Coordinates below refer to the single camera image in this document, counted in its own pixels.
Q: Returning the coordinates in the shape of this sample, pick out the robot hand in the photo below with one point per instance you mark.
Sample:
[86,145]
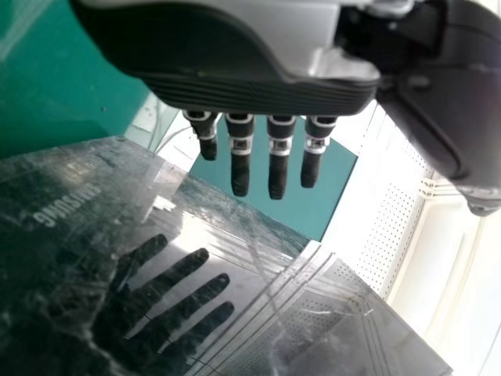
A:
[242,58]

